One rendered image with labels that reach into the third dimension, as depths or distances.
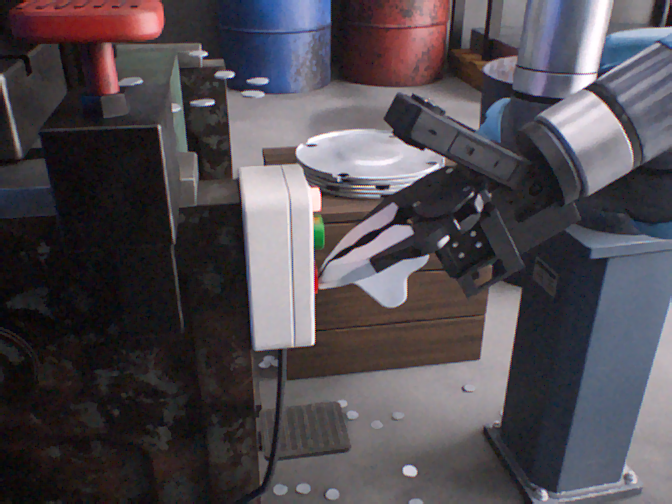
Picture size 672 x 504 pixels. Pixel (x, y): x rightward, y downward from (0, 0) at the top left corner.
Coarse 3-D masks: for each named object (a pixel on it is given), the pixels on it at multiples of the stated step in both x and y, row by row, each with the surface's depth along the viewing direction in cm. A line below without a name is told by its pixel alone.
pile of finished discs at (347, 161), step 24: (312, 144) 135; (336, 144) 134; (360, 144) 132; (384, 144) 132; (312, 168) 120; (336, 168) 121; (360, 168) 121; (384, 168) 121; (408, 168) 121; (432, 168) 120; (336, 192) 119; (360, 192) 117; (384, 192) 117
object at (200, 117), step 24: (120, 48) 87; (144, 48) 87; (168, 48) 88; (192, 48) 88; (192, 72) 88; (216, 72) 89; (192, 96) 89; (216, 96) 90; (192, 120) 91; (216, 120) 91; (192, 144) 94; (216, 144) 93; (216, 168) 95
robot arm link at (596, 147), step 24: (576, 96) 50; (552, 120) 49; (576, 120) 48; (600, 120) 48; (576, 144) 48; (600, 144) 48; (624, 144) 48; (576, 168) 49; (600, 168) 49; (624, 168) 50
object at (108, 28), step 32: (32, 0) 33; (64, 0) 34; (96, 0) 34; (128, 0) 34; (32, 32) 31; (64, 32) 31; (96, 32) 31; (128, 32) 31; (160, 32) 33; (96, 64) 34
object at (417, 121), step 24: (408, 96) 48; (384, 120) 49; (408, 120) 46; (432, 120) 46; (456, 120) 51; (408, 144) 48; (432, 144) 47; (456, 144) 47; (480, 144) 48; (480, 168) 49; (504, 168) 49; (528, 168) 50
